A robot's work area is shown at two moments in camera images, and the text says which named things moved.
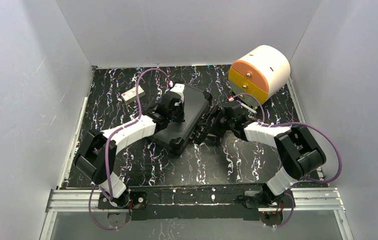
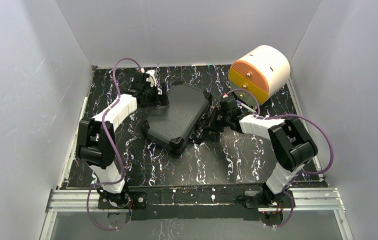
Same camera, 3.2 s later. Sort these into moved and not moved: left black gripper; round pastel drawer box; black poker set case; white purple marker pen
Moved: left black gripper
Not moved: black poker set case; round pastel drawer box; white purple marker pen
